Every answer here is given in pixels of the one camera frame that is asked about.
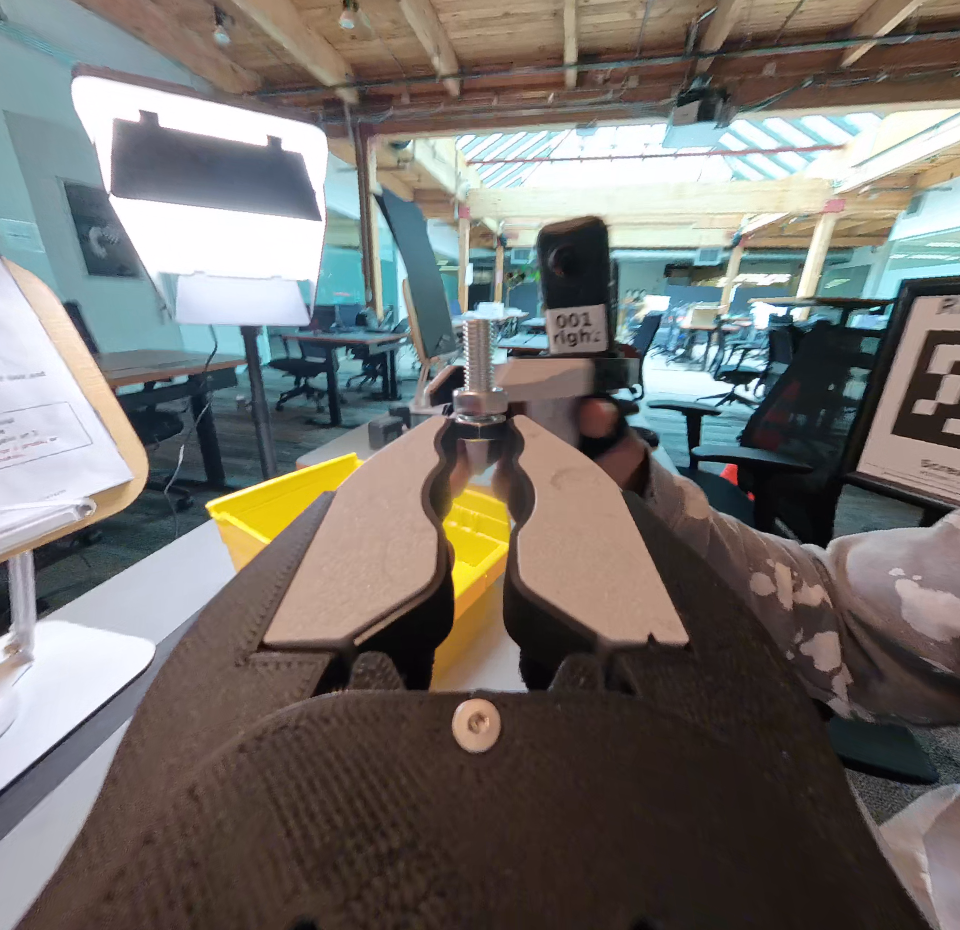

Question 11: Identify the small black box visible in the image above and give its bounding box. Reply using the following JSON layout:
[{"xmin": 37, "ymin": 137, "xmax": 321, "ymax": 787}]
[{"xmin": 366, "ymin": 411, "xmax": 412, "ymax": 453}]

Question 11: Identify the wooden board stand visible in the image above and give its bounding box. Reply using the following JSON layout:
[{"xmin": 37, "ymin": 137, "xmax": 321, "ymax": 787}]
[{"xmin": 401, "ymin": 276, "xmax": 444, "ymax": 391}]

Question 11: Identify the steel hex bolt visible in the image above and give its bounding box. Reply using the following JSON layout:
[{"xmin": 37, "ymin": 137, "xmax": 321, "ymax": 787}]
[{"xmin": 452, "ymin": 313, "xmax": 507, "ymax": 427}]

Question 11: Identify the black light stand pole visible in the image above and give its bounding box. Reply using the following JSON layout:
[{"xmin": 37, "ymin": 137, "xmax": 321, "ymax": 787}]
[{"xmin": 240, "ymin": 324, "xmax": 280, "ymax": 483}]

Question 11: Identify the ceiling projector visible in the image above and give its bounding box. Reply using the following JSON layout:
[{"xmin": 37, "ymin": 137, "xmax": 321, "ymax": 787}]
[{"xmin": 662, "ymin": 81, "xmax": 735, "ymax": 150}]

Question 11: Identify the framed marker poster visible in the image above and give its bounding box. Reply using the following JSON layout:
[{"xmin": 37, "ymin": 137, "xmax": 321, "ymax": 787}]
[{"xmin": 842, "ymin": 275, "xmax": 960, "ymax": 510}]

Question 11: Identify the studio light panel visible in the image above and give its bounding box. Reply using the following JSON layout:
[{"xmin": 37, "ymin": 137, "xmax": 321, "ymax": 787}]
[{"xmin": 69, "ymin": 73, "xmax": 330, "ymax": 329}]

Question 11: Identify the person's torso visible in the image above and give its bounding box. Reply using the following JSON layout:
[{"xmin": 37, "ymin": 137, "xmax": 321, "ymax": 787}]
[{"xmin": 873, "ymin": 783, "xmax": 960, "ymax": 930}]

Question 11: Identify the yellow plastic bin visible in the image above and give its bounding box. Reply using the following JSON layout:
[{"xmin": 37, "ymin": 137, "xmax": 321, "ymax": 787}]
[{"xmin": 204, "ymin": 451, "xmax": 513, "ymax": 693}]

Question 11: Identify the person's right hand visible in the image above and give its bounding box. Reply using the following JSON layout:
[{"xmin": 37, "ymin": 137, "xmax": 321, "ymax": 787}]
[{"xmin": 576, "ymin": 396, "xmax": 652, "ymax": 500}]

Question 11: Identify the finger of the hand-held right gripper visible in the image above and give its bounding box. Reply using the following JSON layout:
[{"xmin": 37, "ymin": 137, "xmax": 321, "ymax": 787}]
[
  {"xmin": 495, "ymin": 356, "xmax": 601, "ymax": 421},
  {"xmin": 411, "ymin": 361, "xmax": 463, "ymax": 420}
]

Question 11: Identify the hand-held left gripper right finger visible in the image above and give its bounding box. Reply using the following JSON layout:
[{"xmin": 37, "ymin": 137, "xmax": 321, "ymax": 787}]
[{"xmin": 501, "ymin": 414, "xmax": 691, "ymax": 661}]

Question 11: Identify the black flag panel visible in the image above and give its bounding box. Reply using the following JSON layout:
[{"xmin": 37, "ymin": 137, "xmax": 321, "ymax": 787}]
[{"xmin": 373, "ymin": 187, "xmax": 460, "ymax": 363}]

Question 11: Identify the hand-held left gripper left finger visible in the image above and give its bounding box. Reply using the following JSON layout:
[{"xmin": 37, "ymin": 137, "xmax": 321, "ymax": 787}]
[{"xmin": 262, "ymin": 415, "xmax": 456, "ymax": 669}]

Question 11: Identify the black office chair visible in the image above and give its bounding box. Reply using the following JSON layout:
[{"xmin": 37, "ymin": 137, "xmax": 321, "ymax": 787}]
[
  {"xmin": 268, "ymin": 315, "xmax": 331, "ymax": 414},
  {"xmin": 646, "ymin": 321, "xmax": 882, "ymax": 550}
]

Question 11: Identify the printed instruction sheet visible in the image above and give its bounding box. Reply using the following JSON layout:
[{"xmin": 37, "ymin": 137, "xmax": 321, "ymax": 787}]
[{"xmin": 0, "ymin": 262, "xmax": 135, "ymax": 507}]

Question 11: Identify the dark wall picture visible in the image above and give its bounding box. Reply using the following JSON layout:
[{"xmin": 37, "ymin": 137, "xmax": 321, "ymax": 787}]
[{"xmin": 62, "ymin": 181, "xmax": 145, "ymax": 280}]

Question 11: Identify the person's right forearm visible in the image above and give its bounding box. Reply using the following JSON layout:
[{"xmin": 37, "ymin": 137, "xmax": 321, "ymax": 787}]
[{"xmin": 622, "ymin": 450, "xmax": 960, "ymax": 727}]

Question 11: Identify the grey desk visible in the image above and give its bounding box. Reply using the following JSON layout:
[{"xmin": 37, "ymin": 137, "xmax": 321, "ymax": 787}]
[{"xmin": 296, "ymin": 412, "xmax": 421, "ymax": 474}]

